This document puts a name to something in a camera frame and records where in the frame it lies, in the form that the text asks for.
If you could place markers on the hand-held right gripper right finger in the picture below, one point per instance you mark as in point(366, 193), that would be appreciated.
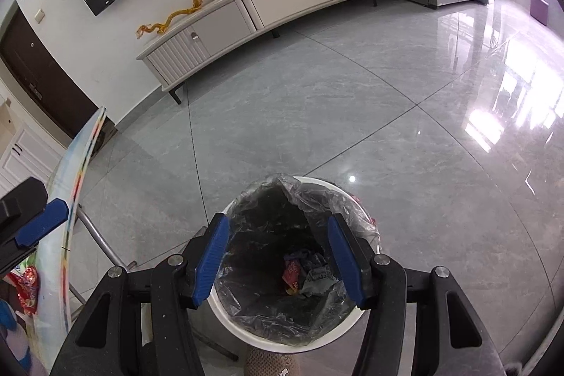
point(346, 257)

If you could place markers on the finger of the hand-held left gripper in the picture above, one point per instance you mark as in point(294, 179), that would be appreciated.
point(42, 222)

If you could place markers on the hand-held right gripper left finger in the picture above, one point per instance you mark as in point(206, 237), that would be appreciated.
point(211, 257)

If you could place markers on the white round trash bin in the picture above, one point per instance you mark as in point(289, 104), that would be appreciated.
point(264, 343)

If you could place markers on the crumpled silver grey wrapper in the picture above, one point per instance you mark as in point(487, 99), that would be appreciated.
point(319, 277)

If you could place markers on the crumpled dark blue wrapper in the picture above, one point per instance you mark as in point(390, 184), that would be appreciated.
point(302, 257)

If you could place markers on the crumpled red wrapper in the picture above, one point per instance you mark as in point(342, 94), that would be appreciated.
point(291, 272)

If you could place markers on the red patterned snack packet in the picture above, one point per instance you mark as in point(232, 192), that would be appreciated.
point(28, 285)

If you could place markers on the landscape print table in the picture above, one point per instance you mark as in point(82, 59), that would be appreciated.
point(75, 164)

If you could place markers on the white panelled cabinet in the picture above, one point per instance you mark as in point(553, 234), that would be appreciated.
point(26, 147)

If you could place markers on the beige fuzzy slipper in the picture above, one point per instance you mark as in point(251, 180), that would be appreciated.
point(268, 365)

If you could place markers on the dark brown door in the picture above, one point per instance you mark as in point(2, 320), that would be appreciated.
point(39, 67)

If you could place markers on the grey furry slipper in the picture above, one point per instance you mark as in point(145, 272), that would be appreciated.
point(513, 370)

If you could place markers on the golden dragon toy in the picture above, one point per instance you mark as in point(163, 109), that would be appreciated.
point(176, 14)

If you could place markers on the white tv cabinet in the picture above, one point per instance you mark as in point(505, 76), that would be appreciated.
point(286, 1)

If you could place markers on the white light switch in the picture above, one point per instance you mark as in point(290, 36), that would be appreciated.
point(39, 15)

